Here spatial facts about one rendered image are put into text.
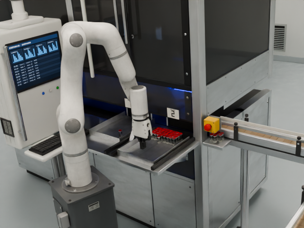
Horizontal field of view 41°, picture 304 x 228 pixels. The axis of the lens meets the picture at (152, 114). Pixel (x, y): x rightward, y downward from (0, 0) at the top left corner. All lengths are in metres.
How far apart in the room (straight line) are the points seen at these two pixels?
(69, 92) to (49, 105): 0.93
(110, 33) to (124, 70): 0.19
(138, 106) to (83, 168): 0.41
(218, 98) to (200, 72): 0.30
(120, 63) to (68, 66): 0.23
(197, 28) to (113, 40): 0.51
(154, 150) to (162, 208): 0.66
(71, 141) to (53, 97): 0.86
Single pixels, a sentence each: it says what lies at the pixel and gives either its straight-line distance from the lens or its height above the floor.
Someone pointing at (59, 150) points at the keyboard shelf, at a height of 0.80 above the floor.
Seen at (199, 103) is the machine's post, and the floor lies 1.12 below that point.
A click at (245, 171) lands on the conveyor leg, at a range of 2.50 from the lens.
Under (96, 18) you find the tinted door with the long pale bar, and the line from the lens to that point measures 2.63.
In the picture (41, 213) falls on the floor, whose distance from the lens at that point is 3.52.
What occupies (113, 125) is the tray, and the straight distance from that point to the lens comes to 2.67.
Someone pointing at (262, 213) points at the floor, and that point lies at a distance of 3.30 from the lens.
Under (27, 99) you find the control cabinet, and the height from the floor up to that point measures 1.11.
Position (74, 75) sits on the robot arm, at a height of 1.44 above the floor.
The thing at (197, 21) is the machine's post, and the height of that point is 1.57.
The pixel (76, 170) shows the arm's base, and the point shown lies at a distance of 2.03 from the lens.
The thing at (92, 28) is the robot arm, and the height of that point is 1.63.
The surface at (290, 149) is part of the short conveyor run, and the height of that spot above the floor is 0.91.
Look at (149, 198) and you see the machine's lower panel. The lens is 2.89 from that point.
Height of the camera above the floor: 1.96
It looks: 23 degrees down
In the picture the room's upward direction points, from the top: 5 degrees counter-clockwise
